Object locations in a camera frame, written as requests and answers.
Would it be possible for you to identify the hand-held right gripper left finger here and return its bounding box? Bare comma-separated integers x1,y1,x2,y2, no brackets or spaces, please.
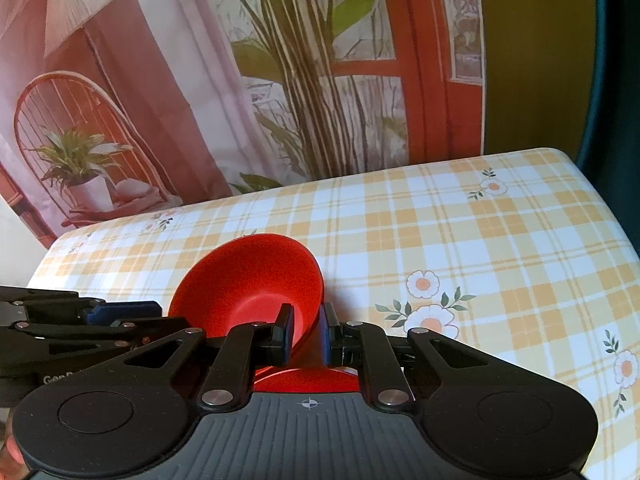
122,303,296,411

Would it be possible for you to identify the red plastic bowl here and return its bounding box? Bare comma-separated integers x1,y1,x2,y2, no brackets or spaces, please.
167,233,327,368
254,366,361,395

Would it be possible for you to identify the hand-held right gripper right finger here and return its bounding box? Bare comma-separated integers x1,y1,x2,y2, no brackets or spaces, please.
322,302,496,411

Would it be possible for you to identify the yellow checked floral tablecloth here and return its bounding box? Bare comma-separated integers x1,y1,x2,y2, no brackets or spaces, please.
27,147,640,480

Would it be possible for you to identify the printed room scene backdrop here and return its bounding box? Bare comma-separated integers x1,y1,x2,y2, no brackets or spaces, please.
0,0,488,251

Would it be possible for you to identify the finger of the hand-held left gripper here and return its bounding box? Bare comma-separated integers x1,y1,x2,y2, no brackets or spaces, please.
0,286,162,331
0,316,201,363

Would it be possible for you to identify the teal curtain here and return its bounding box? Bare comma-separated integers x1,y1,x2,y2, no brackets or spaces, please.
575,0,640,261

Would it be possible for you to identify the person's left hand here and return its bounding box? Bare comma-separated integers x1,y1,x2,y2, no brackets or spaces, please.
0,405,26,480

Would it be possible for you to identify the olive wooden panel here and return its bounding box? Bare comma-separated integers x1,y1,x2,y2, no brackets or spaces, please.
475,0,598,168

